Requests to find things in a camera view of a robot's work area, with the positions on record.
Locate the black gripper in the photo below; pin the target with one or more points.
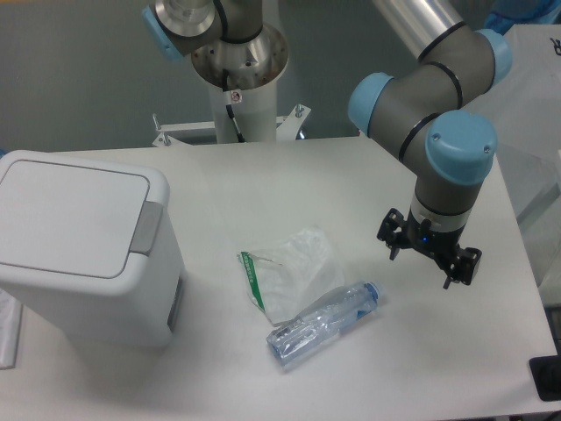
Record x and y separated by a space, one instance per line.
399 233

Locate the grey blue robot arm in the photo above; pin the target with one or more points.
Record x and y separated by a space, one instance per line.
420 119

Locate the white push-lid trash can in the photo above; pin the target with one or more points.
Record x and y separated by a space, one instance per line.
89 246

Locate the crushed clear plastic bottle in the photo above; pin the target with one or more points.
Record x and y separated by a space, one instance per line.
327 317

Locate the clear plastic bag green strip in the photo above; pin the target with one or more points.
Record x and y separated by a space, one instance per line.
289 275

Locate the black device at table edge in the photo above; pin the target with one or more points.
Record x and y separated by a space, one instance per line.
545 371

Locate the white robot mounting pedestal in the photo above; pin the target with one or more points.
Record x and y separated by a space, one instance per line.
242 83

